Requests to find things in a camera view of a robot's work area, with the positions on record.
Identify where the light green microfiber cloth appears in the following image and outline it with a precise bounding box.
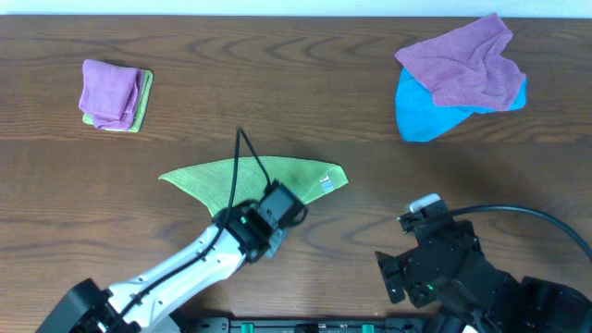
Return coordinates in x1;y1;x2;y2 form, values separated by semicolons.
159;156;349;216

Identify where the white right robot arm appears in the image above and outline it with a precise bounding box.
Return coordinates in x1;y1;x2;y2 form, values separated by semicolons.
376;219;591;333

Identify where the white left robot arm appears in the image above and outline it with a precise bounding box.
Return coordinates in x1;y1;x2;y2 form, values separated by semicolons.
37;201;289;332

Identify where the blue microfiber cloth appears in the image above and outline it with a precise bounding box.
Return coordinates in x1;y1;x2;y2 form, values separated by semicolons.
394;67;528;143

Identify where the folded green cloth underneath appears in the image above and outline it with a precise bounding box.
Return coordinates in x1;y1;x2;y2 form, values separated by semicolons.
81;68;154;134

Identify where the purple unfolded microfiber cloth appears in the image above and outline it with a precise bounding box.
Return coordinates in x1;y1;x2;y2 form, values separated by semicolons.
394;13;526;111

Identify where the folded purple cloth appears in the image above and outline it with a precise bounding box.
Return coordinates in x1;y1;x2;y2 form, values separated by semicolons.
79;59;143;130

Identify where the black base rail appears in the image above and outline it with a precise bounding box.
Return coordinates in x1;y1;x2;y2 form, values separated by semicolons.
173;317;449;333

